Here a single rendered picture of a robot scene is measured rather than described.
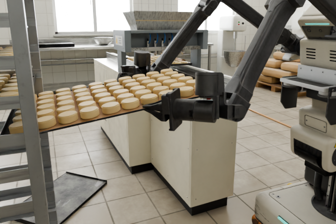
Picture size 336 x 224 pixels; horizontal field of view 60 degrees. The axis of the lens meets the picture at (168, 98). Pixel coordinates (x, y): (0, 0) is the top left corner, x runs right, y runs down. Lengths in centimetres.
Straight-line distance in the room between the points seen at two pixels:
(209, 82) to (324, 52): 79
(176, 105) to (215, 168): 125
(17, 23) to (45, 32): 476
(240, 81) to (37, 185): 56
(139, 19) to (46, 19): 333
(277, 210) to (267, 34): 113
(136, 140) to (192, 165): 71
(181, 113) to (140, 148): 173
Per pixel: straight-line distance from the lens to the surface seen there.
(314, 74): 143
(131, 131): 236
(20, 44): 69
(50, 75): 552
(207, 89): 71
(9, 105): 75
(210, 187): 200
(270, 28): 85
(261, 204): 182
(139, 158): 247
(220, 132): 186
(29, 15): 114
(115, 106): 80
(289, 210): 175
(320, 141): 144
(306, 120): 153
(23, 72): 70
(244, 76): 78
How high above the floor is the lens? 122
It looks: 14 degrees down
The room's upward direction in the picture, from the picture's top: straight up
